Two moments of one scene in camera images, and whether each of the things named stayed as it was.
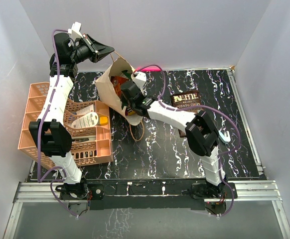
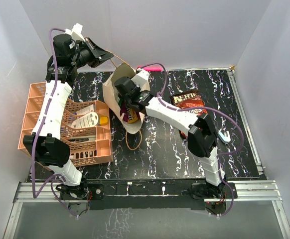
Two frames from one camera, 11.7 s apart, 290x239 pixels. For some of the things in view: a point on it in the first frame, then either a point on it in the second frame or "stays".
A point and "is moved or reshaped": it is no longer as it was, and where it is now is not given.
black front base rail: x=110 y=193 stays
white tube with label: x=86 y=121 stays
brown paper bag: x=117 y=67 is moved or reshaped
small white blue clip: x=225 y=138 stays
